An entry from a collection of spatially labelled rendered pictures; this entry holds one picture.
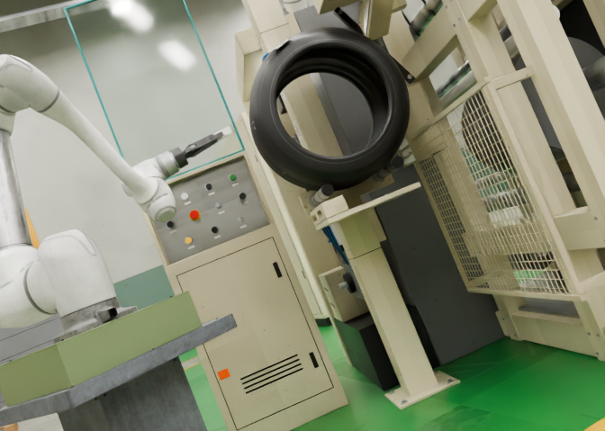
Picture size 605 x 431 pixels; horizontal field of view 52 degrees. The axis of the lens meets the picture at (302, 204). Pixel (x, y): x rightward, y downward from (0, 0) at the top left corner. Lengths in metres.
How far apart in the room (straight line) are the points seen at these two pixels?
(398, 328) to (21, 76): 1.69
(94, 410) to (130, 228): 9.61
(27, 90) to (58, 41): 10.19
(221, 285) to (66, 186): 8.63
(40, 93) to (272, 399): 1.68
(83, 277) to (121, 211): 9.55
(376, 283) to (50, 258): 1.38
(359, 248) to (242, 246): 0.59
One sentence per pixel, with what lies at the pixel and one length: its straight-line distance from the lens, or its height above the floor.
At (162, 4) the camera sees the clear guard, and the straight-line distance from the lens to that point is 3.23.
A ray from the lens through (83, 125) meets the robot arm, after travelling 2.14.
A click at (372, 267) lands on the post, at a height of 0.56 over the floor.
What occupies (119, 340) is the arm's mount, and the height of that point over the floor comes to 0.70.
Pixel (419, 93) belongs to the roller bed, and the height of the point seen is 1.16.
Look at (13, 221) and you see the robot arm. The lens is 1.96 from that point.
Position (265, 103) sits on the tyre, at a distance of 2.26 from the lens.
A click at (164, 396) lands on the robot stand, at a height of 0.52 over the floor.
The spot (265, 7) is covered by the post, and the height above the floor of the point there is 1.75.
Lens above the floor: 0.74
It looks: 4 degrees up
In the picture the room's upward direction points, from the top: 22 degrees counter-clockwise
